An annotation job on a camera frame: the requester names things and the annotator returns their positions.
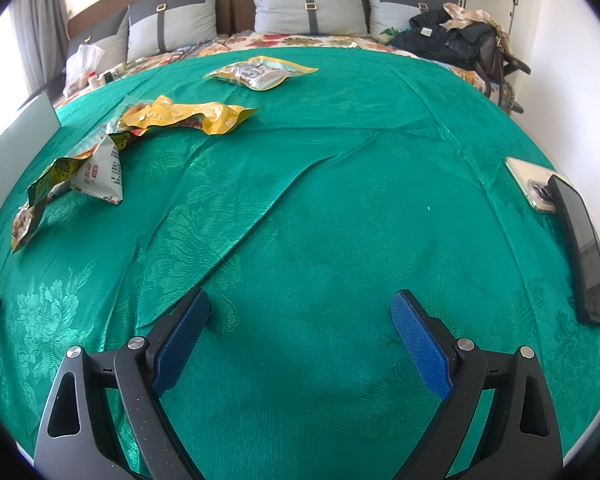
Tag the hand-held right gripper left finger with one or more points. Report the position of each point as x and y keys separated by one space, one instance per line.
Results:
x=180 y=340

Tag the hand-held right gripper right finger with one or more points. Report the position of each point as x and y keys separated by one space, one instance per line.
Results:
x=422 y=345

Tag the green and yellow snack packet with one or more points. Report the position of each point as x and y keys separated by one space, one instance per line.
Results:
x=40 y=190

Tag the white snack packet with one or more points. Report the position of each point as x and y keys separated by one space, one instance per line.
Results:
x=102 y=175

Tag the clear packet of orange snacks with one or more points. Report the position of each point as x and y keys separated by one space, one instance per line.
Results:
x=129 y=110

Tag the clear yellow-edged snack packet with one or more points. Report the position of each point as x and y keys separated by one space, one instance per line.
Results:
x=252 y=74

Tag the green patterned bedspread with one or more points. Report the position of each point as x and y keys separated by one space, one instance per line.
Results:
x=305 y=210

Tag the black phone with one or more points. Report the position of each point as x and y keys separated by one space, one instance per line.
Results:
x=582 y=255

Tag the beige phone in clear case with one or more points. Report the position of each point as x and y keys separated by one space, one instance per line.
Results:
x=525 y=175

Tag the small white bottle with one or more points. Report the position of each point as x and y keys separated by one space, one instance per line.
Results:
x=94 y=81

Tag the white plastic bag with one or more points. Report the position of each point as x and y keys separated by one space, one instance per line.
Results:
x=82 y=62

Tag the grey pillow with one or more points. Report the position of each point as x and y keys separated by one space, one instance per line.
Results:
x=390 y=10
x=290 y=12
x=180 y=25
x=107 y=42

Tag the grey curtain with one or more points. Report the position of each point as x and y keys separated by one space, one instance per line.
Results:
x=45 y=15

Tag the black chair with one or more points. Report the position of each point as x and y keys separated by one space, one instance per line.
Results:
x=515 y=64

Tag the brown bag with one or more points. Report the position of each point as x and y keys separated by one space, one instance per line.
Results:
x=490 y=55

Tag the black jacket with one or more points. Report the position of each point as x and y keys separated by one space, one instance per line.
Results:
x=430 y=35

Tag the floral bed sheet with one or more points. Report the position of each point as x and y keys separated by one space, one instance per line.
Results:
x=300 y=40

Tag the beige patterned cloth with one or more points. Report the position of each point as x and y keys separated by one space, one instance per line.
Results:
x=467 y=15

